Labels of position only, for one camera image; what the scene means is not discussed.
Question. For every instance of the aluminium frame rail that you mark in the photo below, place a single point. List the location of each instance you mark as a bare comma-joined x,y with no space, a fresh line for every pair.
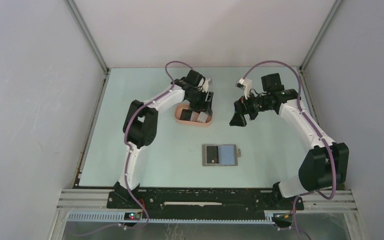
83,199

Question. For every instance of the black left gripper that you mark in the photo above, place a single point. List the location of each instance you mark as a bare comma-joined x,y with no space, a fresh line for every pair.
207,105

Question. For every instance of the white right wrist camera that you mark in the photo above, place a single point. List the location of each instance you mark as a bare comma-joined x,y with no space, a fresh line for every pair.
246,85

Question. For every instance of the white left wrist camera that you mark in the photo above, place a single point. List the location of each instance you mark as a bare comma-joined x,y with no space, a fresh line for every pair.
205,84

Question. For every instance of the white cable duct strip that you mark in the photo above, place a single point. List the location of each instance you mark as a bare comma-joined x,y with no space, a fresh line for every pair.
118,217

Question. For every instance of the black VIP credit card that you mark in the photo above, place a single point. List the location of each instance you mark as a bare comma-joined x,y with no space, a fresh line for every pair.
212,154

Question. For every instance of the black card in tray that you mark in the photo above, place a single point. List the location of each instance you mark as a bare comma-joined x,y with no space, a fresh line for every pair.
186,115

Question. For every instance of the stack of credit cards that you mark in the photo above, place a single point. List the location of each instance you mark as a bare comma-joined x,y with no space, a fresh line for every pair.
202,117

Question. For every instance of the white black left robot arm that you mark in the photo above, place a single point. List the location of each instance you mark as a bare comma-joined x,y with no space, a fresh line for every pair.
140,126

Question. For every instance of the peach plastic card tray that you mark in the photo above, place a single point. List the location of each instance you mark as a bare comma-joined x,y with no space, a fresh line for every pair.
193,120

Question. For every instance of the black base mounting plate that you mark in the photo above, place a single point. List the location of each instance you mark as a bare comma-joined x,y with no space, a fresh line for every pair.
218,204

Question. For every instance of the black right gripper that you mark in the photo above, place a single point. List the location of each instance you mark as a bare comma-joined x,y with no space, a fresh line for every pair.
241,108

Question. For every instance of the taupe leather card holder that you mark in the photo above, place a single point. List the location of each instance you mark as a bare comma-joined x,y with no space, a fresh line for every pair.
228,155

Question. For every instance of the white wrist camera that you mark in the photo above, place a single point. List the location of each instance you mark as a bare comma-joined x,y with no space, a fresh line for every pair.
205,84
246,85

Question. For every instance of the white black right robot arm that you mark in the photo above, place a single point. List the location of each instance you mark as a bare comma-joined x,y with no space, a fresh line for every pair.
326,162

